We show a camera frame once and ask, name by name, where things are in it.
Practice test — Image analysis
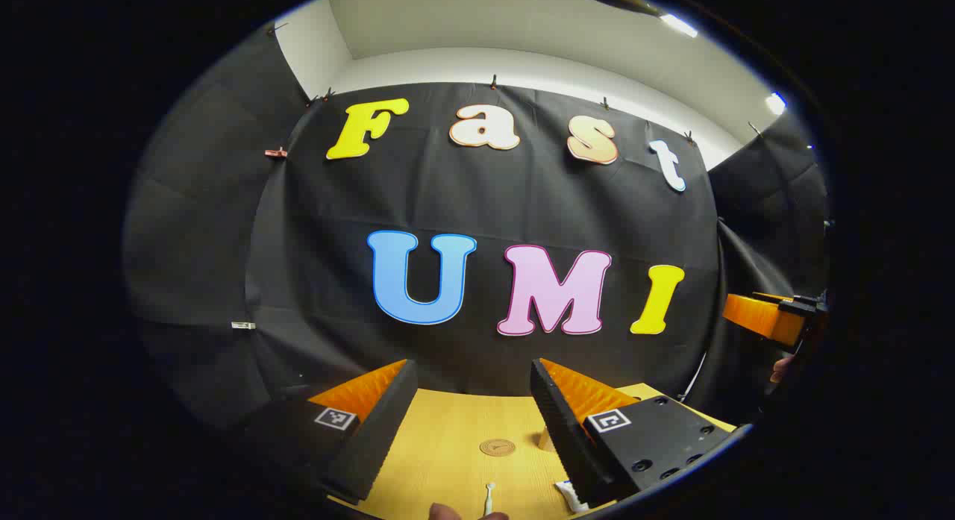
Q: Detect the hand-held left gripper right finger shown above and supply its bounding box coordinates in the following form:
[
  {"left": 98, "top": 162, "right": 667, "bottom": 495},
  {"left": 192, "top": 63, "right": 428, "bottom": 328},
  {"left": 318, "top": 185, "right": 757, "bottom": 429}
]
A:
[{"left": 530, "top": 357, "right": 738, "bottom": 507}]

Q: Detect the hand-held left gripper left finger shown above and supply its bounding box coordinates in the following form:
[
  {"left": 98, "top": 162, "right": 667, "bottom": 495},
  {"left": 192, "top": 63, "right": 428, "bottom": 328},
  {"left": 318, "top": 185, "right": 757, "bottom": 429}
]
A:
[{"left": 224, "top": 358, "right": 420, "bottom": 505}]

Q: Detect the white toothpaste tube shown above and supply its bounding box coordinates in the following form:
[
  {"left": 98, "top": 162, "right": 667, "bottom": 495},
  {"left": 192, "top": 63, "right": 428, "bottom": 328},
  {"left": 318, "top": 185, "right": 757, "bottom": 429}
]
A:
[{"left": 554, "top": 480, "right": 590, "bottom": 514}]

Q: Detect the wooden desktop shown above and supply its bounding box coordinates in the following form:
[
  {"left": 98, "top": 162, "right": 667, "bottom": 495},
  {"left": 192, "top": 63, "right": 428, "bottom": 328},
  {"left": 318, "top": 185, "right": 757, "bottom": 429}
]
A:
[{"left": 328, "top": 382, "right": 739, "bottom": 520}]

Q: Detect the black backdrop cloth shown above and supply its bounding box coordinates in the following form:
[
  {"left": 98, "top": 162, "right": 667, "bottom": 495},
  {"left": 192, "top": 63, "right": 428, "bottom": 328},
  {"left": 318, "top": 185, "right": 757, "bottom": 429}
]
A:
[{"left": 123, "top": 24, "right": 833, "bottom": 431}]

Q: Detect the row of small black clips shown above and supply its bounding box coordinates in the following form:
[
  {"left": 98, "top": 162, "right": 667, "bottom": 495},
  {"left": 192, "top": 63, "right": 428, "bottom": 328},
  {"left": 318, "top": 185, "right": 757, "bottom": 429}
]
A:
[{"left": 269, "top": 22, "right": 763, "bottom": 145}]

